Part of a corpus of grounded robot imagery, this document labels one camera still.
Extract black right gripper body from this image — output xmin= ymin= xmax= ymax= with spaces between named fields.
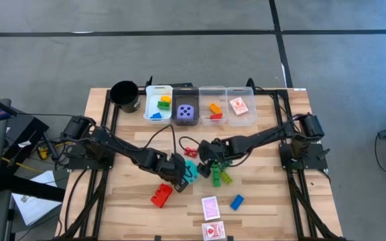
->
xmin=201 ymin=139 xmax=237 ymax=163

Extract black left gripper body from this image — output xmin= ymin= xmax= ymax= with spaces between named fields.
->
xmin=145 ymin=151 xmax=186 ymax=185

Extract teal foam die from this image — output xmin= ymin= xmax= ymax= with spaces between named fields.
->
xmin=182 ymin=159 xmax=200 ymax=184

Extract small red rounded block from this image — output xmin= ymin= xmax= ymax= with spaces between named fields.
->
xmin=183 ymin=146 xmax=199 ymax=159

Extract long green rounded block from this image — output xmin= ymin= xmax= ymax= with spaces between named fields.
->
xmin=212 ymin=163 xmax=222 ymax=187

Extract large red rounded block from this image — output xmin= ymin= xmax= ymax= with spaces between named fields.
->
xmin=150 ymin=183 xmax=174 ymax=209

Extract lime green studded brick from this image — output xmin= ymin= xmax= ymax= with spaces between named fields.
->
xmin=219 ymin=171 xmax=233 ymax=185

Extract purple foam die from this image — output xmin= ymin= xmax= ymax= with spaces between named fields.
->
xmin=176 ymin=104 xmax=196 ymax=122

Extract orange playing card deck box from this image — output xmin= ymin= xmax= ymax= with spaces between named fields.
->
xmin=229 ymin=96 xmax=249 ymax=116

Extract pink-backed playing card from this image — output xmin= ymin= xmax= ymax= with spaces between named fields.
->
xmin=201 ymin=195 xmax=221 ymax=222

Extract clear plastic bin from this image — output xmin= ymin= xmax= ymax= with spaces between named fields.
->
xmin=198 ymin=86 xmax=229 ymax=127
xmin=225 ymin=86 xmax=257 ymax=127

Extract blue studded brick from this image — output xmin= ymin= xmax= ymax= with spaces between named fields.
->
xmin=229 ymin=194 xmax=245 ymax=212

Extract dark grey plastic bin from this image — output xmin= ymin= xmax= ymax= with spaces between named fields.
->
xmin=172 ymin=86 xmax=200 ymax=127

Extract red playing card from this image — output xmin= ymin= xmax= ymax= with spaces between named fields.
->
xmin=201 ymin=220 xmax=227 ymax=241

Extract white plastic bin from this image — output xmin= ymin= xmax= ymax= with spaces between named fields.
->
xmin=144 ymin=84 xmax=174 ymax=125

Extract black cup with eyes print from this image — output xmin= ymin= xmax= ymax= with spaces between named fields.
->
xmin=109 ymin=80 xmax=140 ymax=114

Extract white paper sheets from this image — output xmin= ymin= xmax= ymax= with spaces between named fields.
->
xmin=11 ymin=170 xmax=63 ymax=226

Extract black equipment stand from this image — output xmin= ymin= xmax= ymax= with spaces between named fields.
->
xmin=0 ymin=115 xmax=66 ymax=202

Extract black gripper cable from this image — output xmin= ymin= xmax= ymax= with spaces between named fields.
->
xmin=178 ymin=136 xmax=202 ymax=153
xmin=144 ymin=124 xmax=177 ymax=157

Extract black power cable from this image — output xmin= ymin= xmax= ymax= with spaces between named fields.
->
xmin=15 ymin=112 xmax=85 ymax=118

